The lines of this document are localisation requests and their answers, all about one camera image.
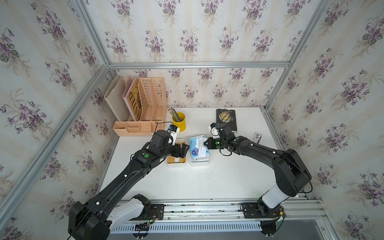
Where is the white tissue box base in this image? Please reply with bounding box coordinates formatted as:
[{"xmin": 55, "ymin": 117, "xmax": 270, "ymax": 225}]
[{"xmin": 190, "ymin": 152, "xmax": 211, "ymax": 166}]

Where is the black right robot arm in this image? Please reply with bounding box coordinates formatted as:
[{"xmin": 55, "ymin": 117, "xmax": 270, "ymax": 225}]
[{"xmin": 204, "ymin": 123, "xmax": 312, "ymax": 216}]

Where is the white bamboo tissue box lid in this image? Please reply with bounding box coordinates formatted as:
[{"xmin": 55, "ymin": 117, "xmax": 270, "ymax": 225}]
[{"xmin": 166, "ymin": 139, "xmax": 188, "ymax": 168}]

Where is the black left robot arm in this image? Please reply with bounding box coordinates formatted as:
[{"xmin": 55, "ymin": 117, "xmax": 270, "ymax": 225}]
[{"xmin": 68, "ymin": 125, "xmax": 189, "ymax": 240}]

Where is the blue tissue paper pack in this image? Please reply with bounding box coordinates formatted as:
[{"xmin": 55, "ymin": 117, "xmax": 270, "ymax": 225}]
[{"xmin": 189, "ymin": 135, "xmax": 210, "ymax": 162}]

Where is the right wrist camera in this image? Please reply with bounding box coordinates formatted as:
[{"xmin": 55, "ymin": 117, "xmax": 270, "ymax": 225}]
[{"xmin": 210, "ymin": 123, "xmax": 219, "ymax": 139}]

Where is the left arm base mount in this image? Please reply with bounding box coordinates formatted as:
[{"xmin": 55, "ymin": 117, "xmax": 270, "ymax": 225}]
[{"xmin": 132, "ymin": 204, "xmax": 165, "ymax": 221}]

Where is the brown book in organizer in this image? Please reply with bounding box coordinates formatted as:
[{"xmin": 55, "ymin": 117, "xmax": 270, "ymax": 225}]
[{"xmin": 123, "ymin": 78, "xmax": 142, "ymax": 121}]

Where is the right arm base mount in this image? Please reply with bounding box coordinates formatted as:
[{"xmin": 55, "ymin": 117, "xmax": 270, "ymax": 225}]
[{"xmin": 240, "ymin": 202, "xmax": 284, "ymax": 219}]

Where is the toothpaste tube box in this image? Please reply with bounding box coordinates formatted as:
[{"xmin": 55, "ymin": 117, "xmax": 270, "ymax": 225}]
[{"xmin": 254, "ymin": 132, "xmax": 262, "ymax": 144}]

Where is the yellow pen cup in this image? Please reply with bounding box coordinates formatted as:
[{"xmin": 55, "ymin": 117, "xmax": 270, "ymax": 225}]
[{"xmin": 172, "ymin": 112, "xmax": 187, "ymax": 132}]

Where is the pink desk file organizer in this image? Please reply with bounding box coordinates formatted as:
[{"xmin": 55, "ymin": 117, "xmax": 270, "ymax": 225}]
[{"xmin": 105, "ymin": 76, "xmax": 168, "ymax": 137}]

